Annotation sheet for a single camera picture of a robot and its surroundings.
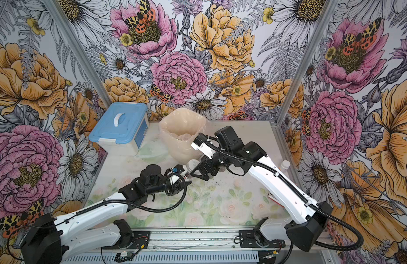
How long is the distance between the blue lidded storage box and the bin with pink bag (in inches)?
8.5

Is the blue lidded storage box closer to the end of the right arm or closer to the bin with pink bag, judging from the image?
the bin with pink bag

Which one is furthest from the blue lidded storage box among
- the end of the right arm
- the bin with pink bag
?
the end of the right arm

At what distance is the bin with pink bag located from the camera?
797 mm

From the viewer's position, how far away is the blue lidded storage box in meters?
0.93
